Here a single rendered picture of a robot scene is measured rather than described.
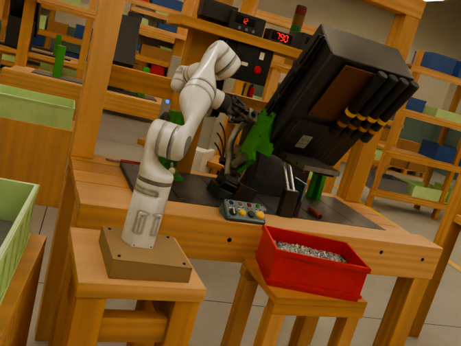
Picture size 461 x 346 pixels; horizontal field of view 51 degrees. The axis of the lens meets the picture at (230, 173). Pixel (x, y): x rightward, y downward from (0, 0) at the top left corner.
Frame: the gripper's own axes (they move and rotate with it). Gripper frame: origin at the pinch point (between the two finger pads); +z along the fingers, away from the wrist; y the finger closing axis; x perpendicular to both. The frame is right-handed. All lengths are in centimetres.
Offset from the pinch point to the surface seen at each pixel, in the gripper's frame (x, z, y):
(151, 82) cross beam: 28.6, -33.5, 17.7
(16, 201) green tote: 4, -68, -67
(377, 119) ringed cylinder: -38, 32, -5
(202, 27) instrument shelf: -6.2, -30.5, 24.0
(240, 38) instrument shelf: -9.3, -14.3, 27.4
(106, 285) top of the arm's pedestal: -19, -46, -89
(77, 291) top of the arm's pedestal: -17, -51, -92
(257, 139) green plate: -4.4, 2.9, -12.3
